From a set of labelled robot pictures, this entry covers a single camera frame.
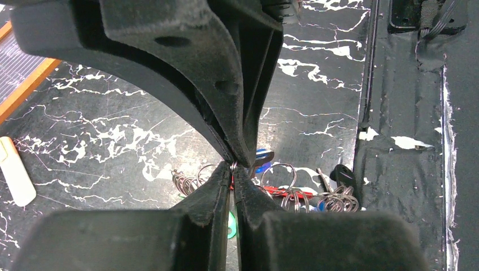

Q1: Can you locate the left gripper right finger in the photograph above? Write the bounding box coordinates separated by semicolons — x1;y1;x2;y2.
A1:
232;166;429;270

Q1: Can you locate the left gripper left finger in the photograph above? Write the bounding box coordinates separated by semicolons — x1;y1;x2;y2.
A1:
13;161;231;270

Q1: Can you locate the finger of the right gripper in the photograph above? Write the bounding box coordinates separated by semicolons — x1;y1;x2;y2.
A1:
10;1;245;162
208;1;284;167

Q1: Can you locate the green key tag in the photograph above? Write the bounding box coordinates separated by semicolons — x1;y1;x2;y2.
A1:
227;211;237;239

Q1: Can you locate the metal key organizer ring red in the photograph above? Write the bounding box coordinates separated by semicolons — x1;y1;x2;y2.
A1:
172;160;360;214

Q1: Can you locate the black key tag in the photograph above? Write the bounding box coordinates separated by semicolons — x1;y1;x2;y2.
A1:
329;164;359;192

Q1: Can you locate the orange wooden shelf rack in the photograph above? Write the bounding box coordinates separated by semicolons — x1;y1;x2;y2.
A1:
1;21;61;122

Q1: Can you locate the orange capped tube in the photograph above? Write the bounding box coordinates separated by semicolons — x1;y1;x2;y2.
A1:
1;137;37;207

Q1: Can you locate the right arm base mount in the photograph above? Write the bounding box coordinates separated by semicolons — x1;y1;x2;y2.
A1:
388;1;468;40

